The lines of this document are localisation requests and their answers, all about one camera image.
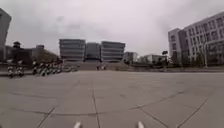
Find group of people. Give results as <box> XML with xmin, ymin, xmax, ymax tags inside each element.
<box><xmin>96</xmin><ymin>64</ymin><xmax>108</xmax><ymax>71</ymax></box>

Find wide stone steps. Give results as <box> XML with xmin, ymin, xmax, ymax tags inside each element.
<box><xmin>63</xmin><ymin>61</ymin><xmax>129</xmax><ymax>72</ymax></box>

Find small grey building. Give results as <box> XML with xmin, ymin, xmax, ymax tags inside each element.
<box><xmin>123</xmin><ymin>51</ymin><xmax>139</xmax><ymax>64</ymax></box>

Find grey striped central building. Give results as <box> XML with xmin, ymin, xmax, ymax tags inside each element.
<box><xmin>58</xmin><ymin>38</ymin><xmax>127</xmax><ymax>64</ymax></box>

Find low pale building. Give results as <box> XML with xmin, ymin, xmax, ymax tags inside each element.
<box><xmin>139</xmin><ymin>53</ymin><xmax>168</xmax><ymax>65</ymax></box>

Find robot's own part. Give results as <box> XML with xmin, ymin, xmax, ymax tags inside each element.
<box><xmin>73</xmin><ymin>121</ymin><xmax>82</xmax><ymax>128</ymax></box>
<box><xmin>137</xmin><ymin>121</ymin><xmax>146</xmax><ymax>128</ymax></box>

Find row of parked bicycles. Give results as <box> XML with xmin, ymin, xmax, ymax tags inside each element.
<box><xmin>5</xmin><ymin>59</ymin><xmax>80</xmax><ymax>79</ymax></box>

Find low brown building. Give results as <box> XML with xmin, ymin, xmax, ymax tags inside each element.
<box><xmin>3</xmin><ymin>41</ymin><xmax>61</xmax><ymax>65</ymax></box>

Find pale multi-storey building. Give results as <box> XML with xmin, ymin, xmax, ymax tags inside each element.
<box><xmin>167</xmin><ymin>11</ymin><xmax>224</xmax><ymax>66</ymax></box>

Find tall grey building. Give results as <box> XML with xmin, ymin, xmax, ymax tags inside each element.
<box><xmin>0</xmin><ymin>8</ymin><xmax>12</xmax><ymax>63</ymax></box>

